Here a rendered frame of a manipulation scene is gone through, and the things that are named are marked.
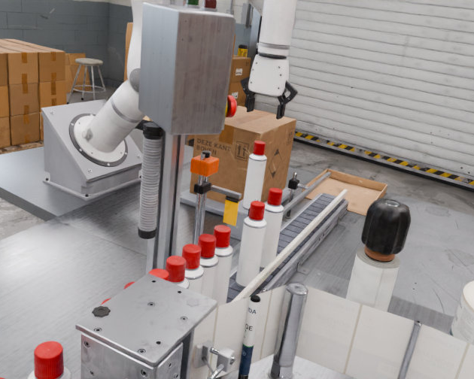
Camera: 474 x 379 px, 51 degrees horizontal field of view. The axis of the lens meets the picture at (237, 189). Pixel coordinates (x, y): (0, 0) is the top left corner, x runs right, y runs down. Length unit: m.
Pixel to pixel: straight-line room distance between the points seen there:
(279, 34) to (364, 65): 4.17
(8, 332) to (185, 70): 0.64
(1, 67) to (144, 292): 3.74
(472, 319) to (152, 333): 0.64
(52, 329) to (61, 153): 0.76
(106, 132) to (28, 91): 2.82
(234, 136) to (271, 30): 0.40
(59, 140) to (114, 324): 1.17
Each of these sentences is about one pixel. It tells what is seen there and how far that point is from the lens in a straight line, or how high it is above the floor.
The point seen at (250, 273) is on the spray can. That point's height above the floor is 0.92.
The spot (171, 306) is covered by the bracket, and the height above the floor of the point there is 1.14.
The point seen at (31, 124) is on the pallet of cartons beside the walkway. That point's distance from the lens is 4.53.
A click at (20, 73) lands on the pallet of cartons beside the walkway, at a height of 0.73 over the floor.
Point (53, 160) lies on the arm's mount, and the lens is 1.76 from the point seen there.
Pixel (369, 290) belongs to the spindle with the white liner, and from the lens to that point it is 1.00.
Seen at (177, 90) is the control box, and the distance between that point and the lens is 0.78.
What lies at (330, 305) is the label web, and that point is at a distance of 0.86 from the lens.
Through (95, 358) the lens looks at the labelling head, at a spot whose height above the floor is 1.11.
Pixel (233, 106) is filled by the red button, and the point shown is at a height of 1.33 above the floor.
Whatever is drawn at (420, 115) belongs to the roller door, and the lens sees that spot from 5.34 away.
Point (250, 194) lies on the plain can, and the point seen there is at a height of 0.97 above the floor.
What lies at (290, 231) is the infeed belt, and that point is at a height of 0.88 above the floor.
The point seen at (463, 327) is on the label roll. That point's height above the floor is 0.98.
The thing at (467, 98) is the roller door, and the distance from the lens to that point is 5.23.
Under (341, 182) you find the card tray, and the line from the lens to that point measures 2.11.
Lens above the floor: 1.50
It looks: 21 degrees down
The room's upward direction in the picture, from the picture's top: 7 degrees clockwise
